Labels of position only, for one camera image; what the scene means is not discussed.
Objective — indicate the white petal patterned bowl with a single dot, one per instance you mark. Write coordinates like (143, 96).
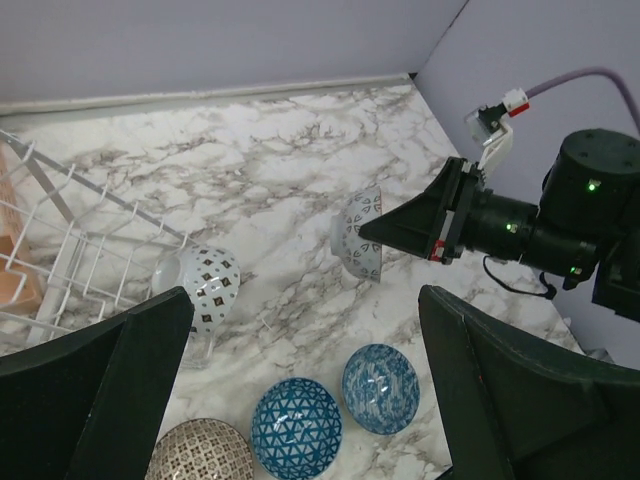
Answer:
(360, 257)

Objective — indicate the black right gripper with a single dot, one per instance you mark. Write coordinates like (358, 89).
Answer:
(452, 215)

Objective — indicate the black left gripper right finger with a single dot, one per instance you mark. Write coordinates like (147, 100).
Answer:
(515, 406)

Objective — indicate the brown checker patterned bowl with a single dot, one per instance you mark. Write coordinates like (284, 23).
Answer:
(202, 448)

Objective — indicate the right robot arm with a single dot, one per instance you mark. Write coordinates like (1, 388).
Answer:
(602, 165)

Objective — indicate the white diamond patterned bowl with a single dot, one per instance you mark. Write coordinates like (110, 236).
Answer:
(210, 276)

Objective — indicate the orange plastic file organizer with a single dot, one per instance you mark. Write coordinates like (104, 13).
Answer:
(20, 287)

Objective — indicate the blue floral patterned bowl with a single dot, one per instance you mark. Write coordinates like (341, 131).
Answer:
(380, 388)

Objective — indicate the white wire dish rack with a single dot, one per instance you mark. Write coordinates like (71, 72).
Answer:
(94, 252)

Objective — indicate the blue triangle patterned bowl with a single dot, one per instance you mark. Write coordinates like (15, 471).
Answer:
(296, 429)

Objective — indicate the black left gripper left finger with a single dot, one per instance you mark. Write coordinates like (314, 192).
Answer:
(89, 405)

